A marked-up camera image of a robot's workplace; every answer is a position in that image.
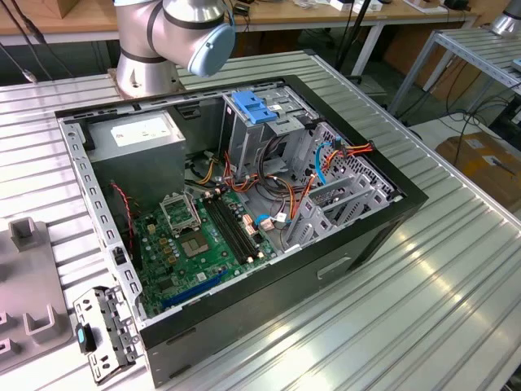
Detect orange red power wire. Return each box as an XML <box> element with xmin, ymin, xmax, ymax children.
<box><xmin>321</xmin><ymin>140</ymin><xmax>375</xmax><ymax>168</ymax></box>

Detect grey metal disk bay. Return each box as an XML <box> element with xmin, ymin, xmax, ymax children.
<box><xmin>283</xmin><ymin>173</ymin><xmax>404</xmax><ymax>252</ymax></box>

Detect black RAM slot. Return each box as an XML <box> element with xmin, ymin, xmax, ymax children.
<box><xmin>215</xmin><ymin>194</ymin><xmax>257</xmax><ymax>260</ymax></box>
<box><xmin>221</xmin><ymin>191</ymin><xmax>263</xmax><ymax>257</ymax></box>
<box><xmin>205</xmin><ymin>197</ymin><xmax>247</xmax><ymax>265</ymax></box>
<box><xmin>210</xmin><ymin>195</ymin><xmax>252</xmax><ymax>263</ymax></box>

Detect grey metal drive cage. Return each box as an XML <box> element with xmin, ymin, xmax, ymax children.
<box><xmin>219</xmin><ymin>85</ymin><xmax>321</xmax><ymax>180</ymax></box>

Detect CPU socket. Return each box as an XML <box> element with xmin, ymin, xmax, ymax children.
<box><xmin>178</xmin><ymin>231</ymin><xmax>211</xmax><ymax>258</ymax></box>

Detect blue plastic drive latch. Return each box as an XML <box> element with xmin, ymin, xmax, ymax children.
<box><xmin>230</xmin><ymin>91</ymin><xmax>280</xmax><ymax>126</ymax></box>

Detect metal socket cover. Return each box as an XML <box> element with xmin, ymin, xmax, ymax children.
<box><xmin>159</xmin><ymin>191</ymin><xmax>204</xmax><ymax>237</ymax></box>

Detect green motherboard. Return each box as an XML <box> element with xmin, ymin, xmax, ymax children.
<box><xmin>132</xmin><ymin>189</ymin><xmax>282</xmax><ymax>319</ymax></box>

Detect black open PC case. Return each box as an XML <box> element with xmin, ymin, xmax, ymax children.
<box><xmin>54</xmin><ymin>73</ymin><xmax>430</xmax><ymax>389</ymax></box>

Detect blue expansion slot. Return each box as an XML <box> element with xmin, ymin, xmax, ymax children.
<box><xmin>161</xmin><ymin>271</ymin><xmax>224</xmax><ymax>310</ymax></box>

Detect grey power supply unit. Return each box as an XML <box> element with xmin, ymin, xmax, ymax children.
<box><xmin>83</xmin><ymin>109</ymin><xmax>187</xmax><ymax>213</ymax></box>

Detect black stand pole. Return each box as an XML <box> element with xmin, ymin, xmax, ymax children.
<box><xmin>333</xmin><ymin>0</ymin><xmax>374</xmax><ymax>81</ymax></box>

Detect brown cardboard box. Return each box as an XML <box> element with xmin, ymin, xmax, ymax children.
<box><xmin>435</xmin><ymin>132</ymin><xmax>521</xmax><ymax>209</ymax></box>

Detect black latch blue button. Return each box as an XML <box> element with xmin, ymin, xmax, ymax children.
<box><xmin>76</xmin><ymin>323</ymin><xmax>98</xmax><ymax>354</ymax></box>

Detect grey parts rack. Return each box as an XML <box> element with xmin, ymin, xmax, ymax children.
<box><xmin>0</xmin><ymin>217</ymin><xmax>74</xmax><ymax>374</ymax></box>

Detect short blue wire white plug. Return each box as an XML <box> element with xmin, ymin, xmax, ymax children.
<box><xmin>252</xmin><ymin>213</ymin><xmax>288</xmax><ymax>232</ymax></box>

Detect orange wire bundle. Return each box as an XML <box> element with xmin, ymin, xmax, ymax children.
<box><xmin>222</xmin><ymin>149</ymin><xmax>319</xmax><ymax>223</ymax></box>

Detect yellow orange supply wires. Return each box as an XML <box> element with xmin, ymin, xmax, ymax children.
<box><xmin>190</xmin><ymin>156</ymin><xmax>224</xmax><ymax>185</ymax></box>

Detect long blue data wire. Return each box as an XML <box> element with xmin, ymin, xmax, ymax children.
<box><xmin>314</xmin><ymin>140</ymin><xmax>331</xmax><ymax>187</ymax></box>

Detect red black twisted wire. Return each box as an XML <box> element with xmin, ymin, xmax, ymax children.
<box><xmin>109</xmin><ymin>182</ymin><xmax>142</xmax><ymax>249</ymax></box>

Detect grey metal slot bracket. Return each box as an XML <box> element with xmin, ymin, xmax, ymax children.
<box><xmin>72</xmin><ymin>284</ymin><xmax>142</xmax><ymax>386</ymax></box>

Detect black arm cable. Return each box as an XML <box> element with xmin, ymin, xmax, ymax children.
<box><xmin>0</xmin><ymin>0</ymin><xmax>77</xmax><ymax>86</ymax></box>

